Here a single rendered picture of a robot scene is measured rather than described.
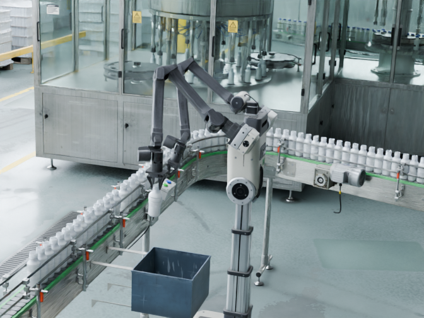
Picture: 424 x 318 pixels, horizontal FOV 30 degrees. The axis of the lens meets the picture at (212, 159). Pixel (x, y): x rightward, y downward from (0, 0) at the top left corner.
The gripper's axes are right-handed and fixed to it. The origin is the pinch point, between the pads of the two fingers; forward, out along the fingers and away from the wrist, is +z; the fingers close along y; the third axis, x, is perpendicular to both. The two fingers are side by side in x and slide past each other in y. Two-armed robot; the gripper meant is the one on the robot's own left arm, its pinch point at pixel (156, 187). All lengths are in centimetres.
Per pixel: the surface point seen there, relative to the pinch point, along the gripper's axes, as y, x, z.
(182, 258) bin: 15.5, 1.6, 36.9
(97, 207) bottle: -28.5, -8.3, 13.6
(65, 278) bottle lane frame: -21, -54, 31
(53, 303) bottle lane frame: -20, -66, 37
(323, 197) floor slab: 20, 385, 140
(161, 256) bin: 3.8, 1.0, 38.0
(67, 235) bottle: -26, -44, 14
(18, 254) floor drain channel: -174, 142, 138
